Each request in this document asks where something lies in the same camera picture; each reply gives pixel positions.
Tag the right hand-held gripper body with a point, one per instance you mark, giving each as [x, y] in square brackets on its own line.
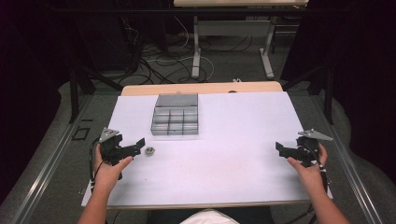
[306, 147]

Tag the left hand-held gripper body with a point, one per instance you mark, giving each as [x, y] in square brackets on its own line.
[109, 146]

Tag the metal hex nut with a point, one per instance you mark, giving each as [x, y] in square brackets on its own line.
[149, 151]

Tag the clear plastic compartment box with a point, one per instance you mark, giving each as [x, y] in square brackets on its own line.
[176, 119]

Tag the person's left hand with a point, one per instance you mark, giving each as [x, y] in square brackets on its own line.
[109, 172]

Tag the person's right hand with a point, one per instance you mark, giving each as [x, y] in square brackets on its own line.
[308, 177]

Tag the black metal stand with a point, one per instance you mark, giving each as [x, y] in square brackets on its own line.
[327, 87]
[74, 93]

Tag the person's dark trousers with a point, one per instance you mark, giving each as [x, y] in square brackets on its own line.
[258, 216]

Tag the white table sheet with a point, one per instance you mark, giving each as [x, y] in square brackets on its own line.
[211, 161]

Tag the wooden table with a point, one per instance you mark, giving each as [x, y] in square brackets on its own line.
[202, 88]

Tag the person's white shirt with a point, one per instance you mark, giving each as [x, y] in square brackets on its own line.
[210, 217]

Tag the desk with white legs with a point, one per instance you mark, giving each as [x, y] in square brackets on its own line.
[232, 28]

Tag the aluminium floor rail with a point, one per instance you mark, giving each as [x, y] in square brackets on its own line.
[348, 161]
[46, 168]

